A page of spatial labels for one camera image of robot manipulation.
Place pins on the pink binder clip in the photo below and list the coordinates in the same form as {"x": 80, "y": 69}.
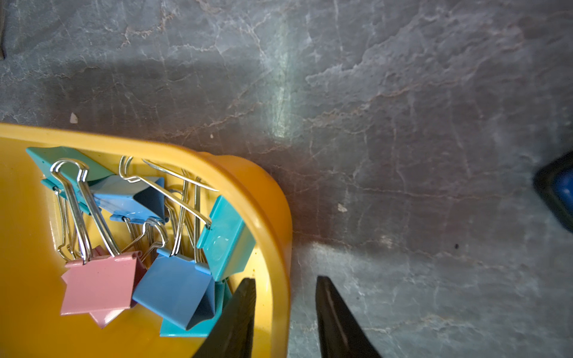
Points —
{"x": 103, "y": 286}

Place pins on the yellow plastic tray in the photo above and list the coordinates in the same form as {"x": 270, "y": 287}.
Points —
{"x": 32, "y": 288}

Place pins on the blue binder clip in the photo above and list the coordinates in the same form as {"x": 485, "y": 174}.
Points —
{"x": 178, "y": 289}
{"x": 88, "y": 183}

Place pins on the teal binder clip bottom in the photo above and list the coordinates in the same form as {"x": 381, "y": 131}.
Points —
{"x": 202, "y": 330}

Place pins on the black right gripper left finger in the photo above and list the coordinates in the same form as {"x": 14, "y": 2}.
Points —
{"x": 232, "y": 335}

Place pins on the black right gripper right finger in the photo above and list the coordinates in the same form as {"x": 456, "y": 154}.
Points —
{"x": 339, "y": 332}

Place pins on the blue stapler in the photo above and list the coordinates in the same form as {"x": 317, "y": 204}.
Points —
{"x": 553, "y": 184}

